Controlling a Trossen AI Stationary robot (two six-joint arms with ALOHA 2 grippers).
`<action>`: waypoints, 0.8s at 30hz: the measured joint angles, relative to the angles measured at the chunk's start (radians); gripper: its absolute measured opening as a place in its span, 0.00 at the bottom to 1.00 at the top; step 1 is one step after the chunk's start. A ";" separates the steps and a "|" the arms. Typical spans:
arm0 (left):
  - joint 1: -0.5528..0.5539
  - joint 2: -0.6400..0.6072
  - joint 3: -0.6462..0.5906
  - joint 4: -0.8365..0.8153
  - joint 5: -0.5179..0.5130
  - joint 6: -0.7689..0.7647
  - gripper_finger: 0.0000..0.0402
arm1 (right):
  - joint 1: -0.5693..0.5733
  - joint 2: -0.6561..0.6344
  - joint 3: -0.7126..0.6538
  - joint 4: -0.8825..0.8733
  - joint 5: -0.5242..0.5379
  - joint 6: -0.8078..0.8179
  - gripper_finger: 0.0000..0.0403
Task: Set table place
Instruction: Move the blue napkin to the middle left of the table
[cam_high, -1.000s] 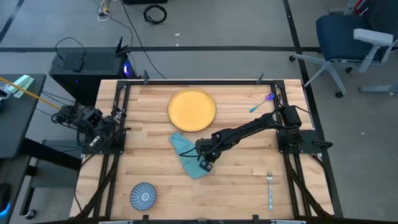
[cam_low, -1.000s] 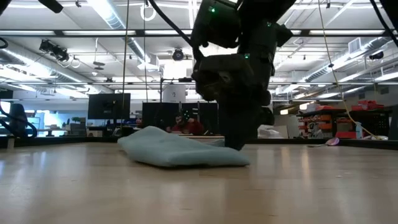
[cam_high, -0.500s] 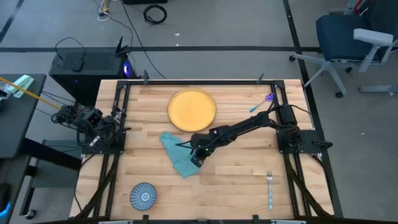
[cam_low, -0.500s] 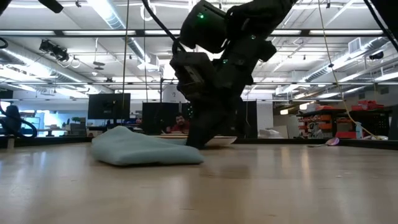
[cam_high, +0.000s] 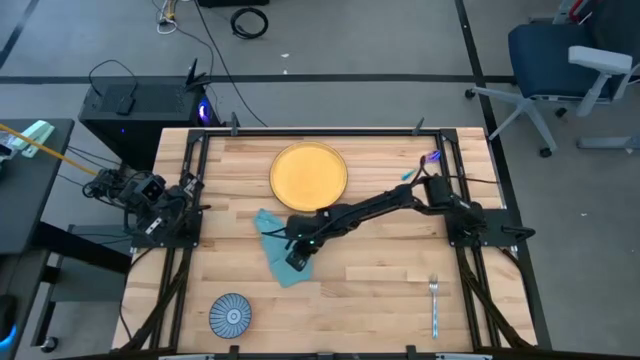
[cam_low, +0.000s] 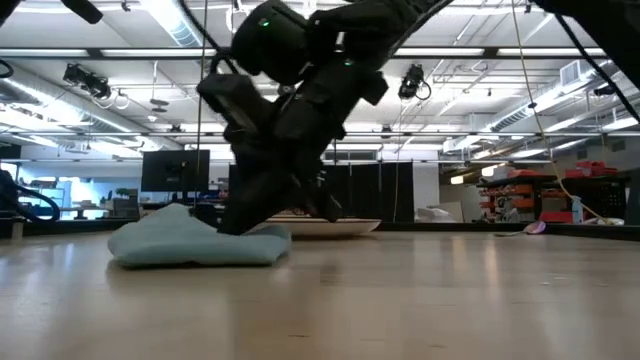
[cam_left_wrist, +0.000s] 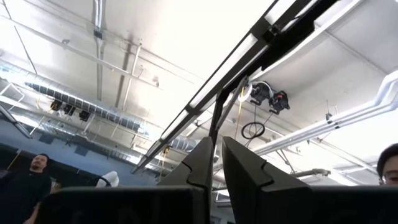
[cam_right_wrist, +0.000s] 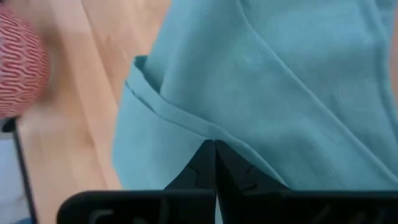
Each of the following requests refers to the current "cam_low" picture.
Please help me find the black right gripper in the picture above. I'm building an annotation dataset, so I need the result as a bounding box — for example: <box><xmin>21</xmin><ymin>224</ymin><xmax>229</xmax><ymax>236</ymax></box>
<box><xmin>218</xmin><ymin>54</ymin><xmax>390</xmax><ymax>235</ymax></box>

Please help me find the yellow ceramic plate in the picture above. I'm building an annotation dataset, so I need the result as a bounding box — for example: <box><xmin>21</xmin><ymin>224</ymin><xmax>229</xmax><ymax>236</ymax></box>
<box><xmin>248</xmin><ymin>214</ymin><xmax>382</xmax><ymax>239</ymax></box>

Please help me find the teal cloth napkin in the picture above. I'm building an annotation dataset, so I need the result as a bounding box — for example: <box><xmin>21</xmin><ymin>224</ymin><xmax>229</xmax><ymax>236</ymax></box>
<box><xmin>107</xmin><ymin>202</ymin><xmax>293</xmax><ymax>268</ymax></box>

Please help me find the purple spoon teal handle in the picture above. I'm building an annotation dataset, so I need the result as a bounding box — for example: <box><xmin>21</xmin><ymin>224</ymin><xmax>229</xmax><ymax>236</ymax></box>
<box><xmin>494</xmin><ymin>220</ymin><xmax>547</xmax><ymax>238</ymax></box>

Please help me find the black computer monitor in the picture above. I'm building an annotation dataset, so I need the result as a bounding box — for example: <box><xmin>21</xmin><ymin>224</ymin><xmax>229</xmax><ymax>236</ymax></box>
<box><xmin>141</xmin><ymin>149</ymin><xmax>211</xmax><ymax>194</ymax></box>

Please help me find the black ceiling spotlight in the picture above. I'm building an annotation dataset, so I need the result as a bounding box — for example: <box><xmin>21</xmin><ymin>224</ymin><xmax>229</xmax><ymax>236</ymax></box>
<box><xmin>398</xmin><ymin>63</ymin><xmax>432</xmax><ymax>100</ymax></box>

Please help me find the black shelf with red bins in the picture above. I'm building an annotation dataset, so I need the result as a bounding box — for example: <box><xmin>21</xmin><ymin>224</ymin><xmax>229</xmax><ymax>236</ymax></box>
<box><xmin>477</xmin><ymin>159</ymin><xmax>631</xmax><ymax>225</ymax></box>

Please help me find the red storage bin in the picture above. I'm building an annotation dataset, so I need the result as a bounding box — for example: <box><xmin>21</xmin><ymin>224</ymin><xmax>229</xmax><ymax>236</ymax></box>
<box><xmin>538</xmin><ymin>210</ymin><xmax>574</xmax><ymax>225</ymax></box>

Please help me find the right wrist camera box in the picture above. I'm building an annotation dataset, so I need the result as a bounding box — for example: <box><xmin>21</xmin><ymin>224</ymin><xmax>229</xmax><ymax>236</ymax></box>
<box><xmin>196</xmin><ymin>73</ymin><xmax>275</xmax><ymax>146</ymax></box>

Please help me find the thin hanging cord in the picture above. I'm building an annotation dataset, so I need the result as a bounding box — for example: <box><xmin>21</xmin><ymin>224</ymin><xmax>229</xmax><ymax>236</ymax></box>
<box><xmin>193</xmin><ymin>0</ymin><xmax>209</xmax><ymax>207</ymax></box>

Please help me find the black aluminium table frame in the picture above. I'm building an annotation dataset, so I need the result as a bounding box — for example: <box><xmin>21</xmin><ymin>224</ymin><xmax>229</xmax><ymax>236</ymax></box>
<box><xmin>0</xmin><ymin>218</ymin><xmax>640</xmax><ymax>242</ymax></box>

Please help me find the black ceiling camera cluster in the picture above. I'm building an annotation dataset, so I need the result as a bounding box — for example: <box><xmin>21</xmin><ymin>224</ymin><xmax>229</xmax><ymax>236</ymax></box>
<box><xmin>62</xmin><ymin>63</ymin><xmax>112</xmax><ymax>100</ymax></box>

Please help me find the black looped cable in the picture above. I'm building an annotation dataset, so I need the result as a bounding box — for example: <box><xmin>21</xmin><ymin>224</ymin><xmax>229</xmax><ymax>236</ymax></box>
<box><xmin>0</xmin><ymin>169</ymin><xmax>61</xmax><ymax>224</ymax></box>

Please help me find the yellow hanging cable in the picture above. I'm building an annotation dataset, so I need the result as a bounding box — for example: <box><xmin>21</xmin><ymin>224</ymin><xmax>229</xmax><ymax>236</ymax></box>
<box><xmin>509</xmin><ymin>0</ymin><xmax>612</xmax><ymax>225</ymax></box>

